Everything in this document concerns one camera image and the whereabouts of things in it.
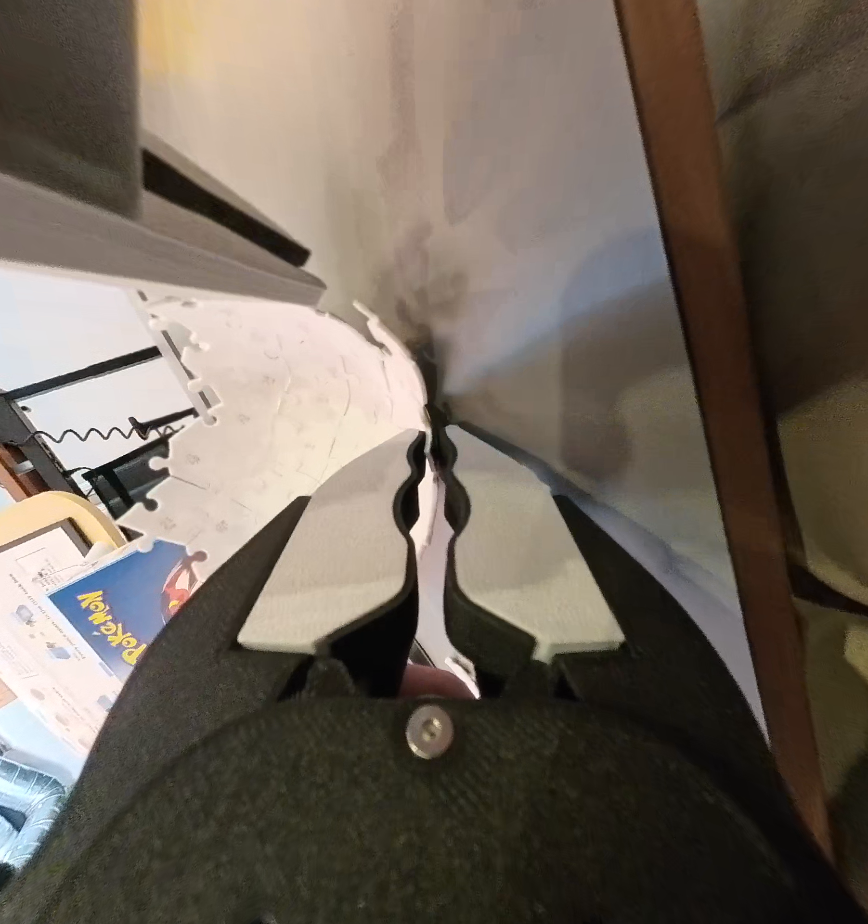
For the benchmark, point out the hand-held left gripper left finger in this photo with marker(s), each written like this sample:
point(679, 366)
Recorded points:
point(332, 570)

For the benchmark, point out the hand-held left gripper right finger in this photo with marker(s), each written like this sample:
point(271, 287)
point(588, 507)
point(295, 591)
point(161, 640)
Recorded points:
point(527, 570)

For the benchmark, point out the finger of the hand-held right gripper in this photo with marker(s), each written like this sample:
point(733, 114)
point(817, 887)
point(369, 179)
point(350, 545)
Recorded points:
point(116, 238)

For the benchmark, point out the partly built puzzle ball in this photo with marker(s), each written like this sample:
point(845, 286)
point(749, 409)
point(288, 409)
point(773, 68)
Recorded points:
point(282, 404)

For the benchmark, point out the blue puzzle box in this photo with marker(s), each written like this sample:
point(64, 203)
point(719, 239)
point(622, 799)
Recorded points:
point(123, 599)

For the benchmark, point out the round wooden table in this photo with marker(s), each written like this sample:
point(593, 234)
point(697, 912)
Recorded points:
point(44, 505)

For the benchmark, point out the silver air duct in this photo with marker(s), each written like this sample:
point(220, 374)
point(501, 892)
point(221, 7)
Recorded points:
point(8, 801)

